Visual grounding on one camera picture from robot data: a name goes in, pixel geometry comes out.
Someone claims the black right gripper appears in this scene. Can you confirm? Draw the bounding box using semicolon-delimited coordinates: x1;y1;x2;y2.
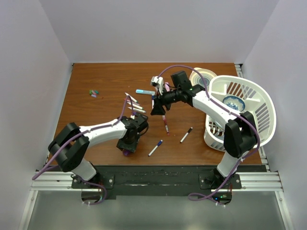
151;86;182;115

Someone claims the purple black highlighter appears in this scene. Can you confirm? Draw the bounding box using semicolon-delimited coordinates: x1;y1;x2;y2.
122;149;132;156

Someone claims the light blue highlighter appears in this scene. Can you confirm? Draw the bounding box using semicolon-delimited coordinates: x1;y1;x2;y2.
135;89;155;95

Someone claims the teal tip white marker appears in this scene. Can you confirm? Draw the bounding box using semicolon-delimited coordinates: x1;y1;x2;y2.
124;92;139;104

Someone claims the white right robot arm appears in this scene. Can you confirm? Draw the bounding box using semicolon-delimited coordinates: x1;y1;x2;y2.
150;71;260;188

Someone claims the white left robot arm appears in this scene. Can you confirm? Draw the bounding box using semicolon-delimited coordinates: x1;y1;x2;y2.
48;113;149;188

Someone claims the pink highlighter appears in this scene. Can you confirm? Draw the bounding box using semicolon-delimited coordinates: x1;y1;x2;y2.
164;82;170;92

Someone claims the black cap whiteboard marker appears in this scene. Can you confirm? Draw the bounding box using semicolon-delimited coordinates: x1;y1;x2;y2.
180;127;193;144

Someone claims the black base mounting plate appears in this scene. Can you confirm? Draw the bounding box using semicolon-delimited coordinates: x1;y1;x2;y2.
42;164;267;202

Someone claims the cream plate with grey spiral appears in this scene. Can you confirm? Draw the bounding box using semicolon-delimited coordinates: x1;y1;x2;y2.
189;68;217;91

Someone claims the blue floral ceramic bowl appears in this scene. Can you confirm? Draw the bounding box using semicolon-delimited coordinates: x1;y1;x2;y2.
223;95;246;112

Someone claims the white plastic dish rack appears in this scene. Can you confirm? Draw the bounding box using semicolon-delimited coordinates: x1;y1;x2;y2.
209;75;276;147

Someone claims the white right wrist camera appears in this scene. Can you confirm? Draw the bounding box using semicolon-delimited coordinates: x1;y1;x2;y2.
150;76;164;96

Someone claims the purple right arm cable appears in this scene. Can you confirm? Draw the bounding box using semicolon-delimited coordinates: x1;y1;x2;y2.
157;65;261;202

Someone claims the aluminium frame rail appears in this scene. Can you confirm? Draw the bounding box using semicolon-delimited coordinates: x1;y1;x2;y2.
31;171;283;193

